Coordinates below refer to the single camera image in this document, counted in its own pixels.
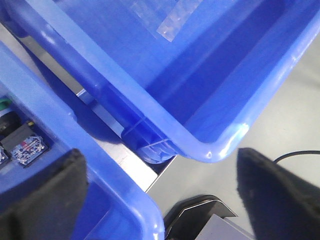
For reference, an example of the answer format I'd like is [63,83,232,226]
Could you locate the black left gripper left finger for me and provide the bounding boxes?
[0,148,88,240]

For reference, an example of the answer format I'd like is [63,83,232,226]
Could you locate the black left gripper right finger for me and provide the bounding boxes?
[236,147,320,240]

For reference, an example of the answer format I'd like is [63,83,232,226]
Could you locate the blue crate front left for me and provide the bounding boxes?
[0,44,165,240]

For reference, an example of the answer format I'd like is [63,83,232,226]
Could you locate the blue crate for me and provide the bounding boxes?
[0,0,320,164]
[0,44,165,240]

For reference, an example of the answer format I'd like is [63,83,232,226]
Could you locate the black device on floor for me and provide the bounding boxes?
[163,194,258,240]

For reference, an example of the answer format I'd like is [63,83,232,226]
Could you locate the blue crate front right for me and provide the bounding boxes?
[0,0,320,164]

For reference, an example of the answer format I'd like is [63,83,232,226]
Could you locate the clear tape patch in crate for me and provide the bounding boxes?
[128,0,202,42]

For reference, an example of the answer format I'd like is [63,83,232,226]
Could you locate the black cable on floor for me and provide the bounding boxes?
[273,149,320,163]

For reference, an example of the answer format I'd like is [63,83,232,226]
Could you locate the push button switch in crate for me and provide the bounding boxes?
[0,96,49,168]

